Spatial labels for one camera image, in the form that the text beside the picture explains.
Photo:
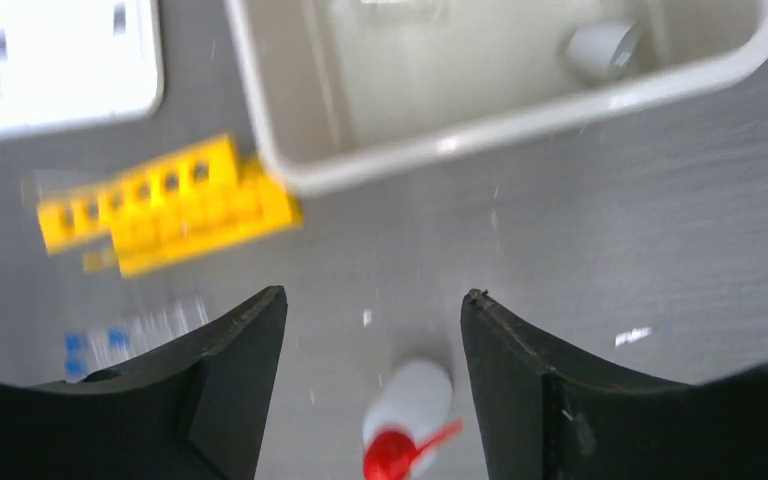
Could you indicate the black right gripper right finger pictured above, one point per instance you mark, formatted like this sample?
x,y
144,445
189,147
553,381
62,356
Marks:
x,y
547,409

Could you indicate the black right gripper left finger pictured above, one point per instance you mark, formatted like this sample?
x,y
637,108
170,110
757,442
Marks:
x,y
193,408

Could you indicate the small white cup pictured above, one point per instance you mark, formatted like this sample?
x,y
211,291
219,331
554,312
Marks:
x,y
603,51

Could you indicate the white plastic bin lid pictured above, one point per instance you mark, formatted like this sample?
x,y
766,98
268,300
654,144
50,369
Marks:
x,y
78,64

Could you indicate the blue capped tube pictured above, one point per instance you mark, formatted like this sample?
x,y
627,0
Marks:
x,y
75,343
75,368
119,339

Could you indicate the clear acrylic tube rack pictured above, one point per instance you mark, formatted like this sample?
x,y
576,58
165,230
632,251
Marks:
x,y
148,330

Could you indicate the red capped wash bottle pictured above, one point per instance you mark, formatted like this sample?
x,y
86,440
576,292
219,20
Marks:
x,y
406,426

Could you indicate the yellow test tube rack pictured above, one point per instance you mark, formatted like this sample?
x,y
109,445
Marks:
x,y
188,203

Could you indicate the beige plastic bin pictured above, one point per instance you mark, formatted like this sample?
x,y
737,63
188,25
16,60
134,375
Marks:
x,y
340,93

